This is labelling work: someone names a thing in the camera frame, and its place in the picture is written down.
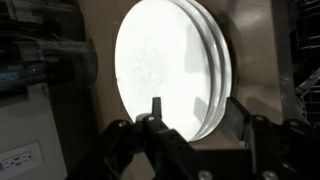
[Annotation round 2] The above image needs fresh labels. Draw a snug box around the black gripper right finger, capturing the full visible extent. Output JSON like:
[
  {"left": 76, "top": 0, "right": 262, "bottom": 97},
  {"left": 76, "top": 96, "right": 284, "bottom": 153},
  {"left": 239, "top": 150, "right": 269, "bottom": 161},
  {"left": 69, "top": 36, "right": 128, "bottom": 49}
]
[{"left": 226, "top": 96, "right": 320, "bottom": 180}]

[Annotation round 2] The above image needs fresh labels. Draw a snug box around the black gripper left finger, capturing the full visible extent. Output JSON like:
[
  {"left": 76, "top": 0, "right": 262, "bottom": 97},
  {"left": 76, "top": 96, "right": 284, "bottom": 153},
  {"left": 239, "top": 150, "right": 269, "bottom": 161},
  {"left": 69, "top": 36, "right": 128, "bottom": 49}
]
[{"left": 66, "top": 97, "right": 201, "bottom": 180}]

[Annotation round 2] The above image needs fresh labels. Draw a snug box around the wire dishwasher rack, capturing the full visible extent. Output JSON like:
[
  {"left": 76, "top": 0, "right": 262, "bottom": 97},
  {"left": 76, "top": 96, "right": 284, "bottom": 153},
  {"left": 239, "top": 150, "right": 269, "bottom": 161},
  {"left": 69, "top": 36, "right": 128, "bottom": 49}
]
[{"left": 289, "top": 0, "right": 320, "bottom": 129}]

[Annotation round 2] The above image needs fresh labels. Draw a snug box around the white wall outlet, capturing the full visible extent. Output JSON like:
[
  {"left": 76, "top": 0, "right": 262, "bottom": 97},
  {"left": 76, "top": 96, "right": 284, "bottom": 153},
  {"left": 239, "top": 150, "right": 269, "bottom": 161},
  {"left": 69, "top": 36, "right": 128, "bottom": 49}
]
[{"left": 0, "top": 141, "right": 45, "bottom": 173}]

